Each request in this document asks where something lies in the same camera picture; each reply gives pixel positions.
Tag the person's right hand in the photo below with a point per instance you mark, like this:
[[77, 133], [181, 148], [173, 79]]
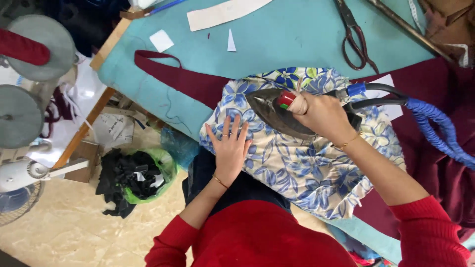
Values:
[[326, 118]]

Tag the person's left hand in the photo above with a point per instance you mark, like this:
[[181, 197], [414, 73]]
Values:
[[230, 155]]

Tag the person's right fingers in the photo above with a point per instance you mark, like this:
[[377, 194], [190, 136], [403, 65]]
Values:
[[319, 97]]

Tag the dark steam iron red knob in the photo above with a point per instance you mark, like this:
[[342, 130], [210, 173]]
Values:
[[274, 118]]

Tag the blue floral ironing pad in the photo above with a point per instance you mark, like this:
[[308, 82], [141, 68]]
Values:
[[297, 167]]

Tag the teal table cover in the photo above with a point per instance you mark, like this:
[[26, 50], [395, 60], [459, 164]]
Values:
[[297, 44]]

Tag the white paper under fabric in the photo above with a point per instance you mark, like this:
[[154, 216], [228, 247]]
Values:
[[386, 80]]

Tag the large tailor scissors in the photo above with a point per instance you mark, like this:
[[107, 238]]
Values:
[[349, 18]]

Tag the small white paper triangle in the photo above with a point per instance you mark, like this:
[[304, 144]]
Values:
[[231, 44]]

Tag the long metal rod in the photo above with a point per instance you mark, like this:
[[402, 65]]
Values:
[[408, 28]]

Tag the dark trousers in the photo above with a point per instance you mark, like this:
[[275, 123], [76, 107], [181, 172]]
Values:
[[237, 193]]

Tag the long white paper pattern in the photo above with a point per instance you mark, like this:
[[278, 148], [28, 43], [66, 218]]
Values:
[[222, 15]]

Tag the maroon fabric piece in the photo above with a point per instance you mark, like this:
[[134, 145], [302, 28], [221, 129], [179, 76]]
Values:
[[426, 167]]

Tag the white measuring tape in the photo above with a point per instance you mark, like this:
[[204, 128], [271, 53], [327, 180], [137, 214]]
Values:
[[412, 9]]

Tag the blue plastic bag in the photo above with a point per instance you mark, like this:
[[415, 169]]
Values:
[[180, 146]]

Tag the red sweater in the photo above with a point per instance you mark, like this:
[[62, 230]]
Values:
[[259, 237]]

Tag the blue fabric scraps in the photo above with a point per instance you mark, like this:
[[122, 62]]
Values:
[[352, 248]]

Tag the small white paper square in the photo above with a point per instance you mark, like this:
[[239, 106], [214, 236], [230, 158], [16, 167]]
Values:
[[161, 40]]

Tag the green plastic bag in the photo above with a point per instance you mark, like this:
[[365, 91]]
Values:
[[166, 167]]

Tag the blue pen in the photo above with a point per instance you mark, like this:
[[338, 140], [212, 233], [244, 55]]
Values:
[[167, 5]]

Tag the brown paper strip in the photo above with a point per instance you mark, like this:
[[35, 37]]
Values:
[[131, 14]]

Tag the crumpled printed paper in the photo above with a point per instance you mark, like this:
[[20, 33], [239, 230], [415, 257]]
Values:
[[111, 128]]

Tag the black fabric scraps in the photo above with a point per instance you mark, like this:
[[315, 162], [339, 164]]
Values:
[[122, 174]]

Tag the brown cardboard box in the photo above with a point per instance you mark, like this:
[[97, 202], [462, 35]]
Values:
[[83, 159]]

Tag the dark blue fabric heap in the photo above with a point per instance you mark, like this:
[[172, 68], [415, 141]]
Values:
[[85, 22]]

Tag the maroon cloth scraps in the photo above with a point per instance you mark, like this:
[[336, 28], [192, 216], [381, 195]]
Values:
[[55, 111]]

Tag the grey round disc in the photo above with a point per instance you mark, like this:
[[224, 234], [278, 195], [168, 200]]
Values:
[[18, 118], [55, 55]]

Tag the red roll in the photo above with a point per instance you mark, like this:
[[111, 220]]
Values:
[[22, 46]]

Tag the white floor fan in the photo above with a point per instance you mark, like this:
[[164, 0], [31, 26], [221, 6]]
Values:
[[15, 174]]

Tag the wooden table frame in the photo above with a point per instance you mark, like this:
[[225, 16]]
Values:
[[111, 40]]

